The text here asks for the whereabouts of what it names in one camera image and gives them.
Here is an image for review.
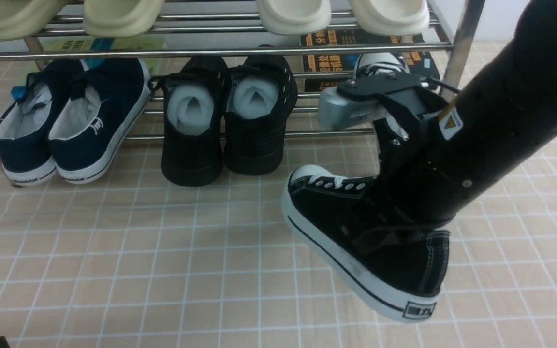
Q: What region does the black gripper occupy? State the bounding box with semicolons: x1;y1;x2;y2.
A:
337;72;449;255

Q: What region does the black white canvas sneaker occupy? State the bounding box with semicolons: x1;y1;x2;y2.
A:
353;52;409;140
281;165;450;322

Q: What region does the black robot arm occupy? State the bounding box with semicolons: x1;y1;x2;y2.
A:
336;0;557;256

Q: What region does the silver metal shoe rack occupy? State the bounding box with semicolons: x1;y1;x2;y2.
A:
0;0;486;168

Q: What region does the navy canvas shoe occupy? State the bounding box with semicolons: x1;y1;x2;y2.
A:
47;58;151;184
0;59;87;187

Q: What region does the navy canvas shoe far left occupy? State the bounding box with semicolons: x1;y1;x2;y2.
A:
0;59;87;187

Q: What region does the black box with orange text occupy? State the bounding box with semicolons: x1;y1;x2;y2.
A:
300;29;440;93

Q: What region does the black sneaker right of pair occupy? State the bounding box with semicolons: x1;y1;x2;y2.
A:
223;55;298;176

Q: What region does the black sneaker of pair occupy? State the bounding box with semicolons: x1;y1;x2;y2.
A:
150;56;231;187
223;55;298;176

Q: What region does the cream slipper right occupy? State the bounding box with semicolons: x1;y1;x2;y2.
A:
349;0;430;37

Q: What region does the cream slipper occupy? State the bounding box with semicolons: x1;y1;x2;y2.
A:
349;0;430;37
256;0;332;35

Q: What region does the cream slipper left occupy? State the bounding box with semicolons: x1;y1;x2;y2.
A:
256;0;332;35

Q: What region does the black sneaker left of pair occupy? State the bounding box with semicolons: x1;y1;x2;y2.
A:
150;56;231;187

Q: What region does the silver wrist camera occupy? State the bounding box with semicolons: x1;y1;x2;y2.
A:
317;87;390;131

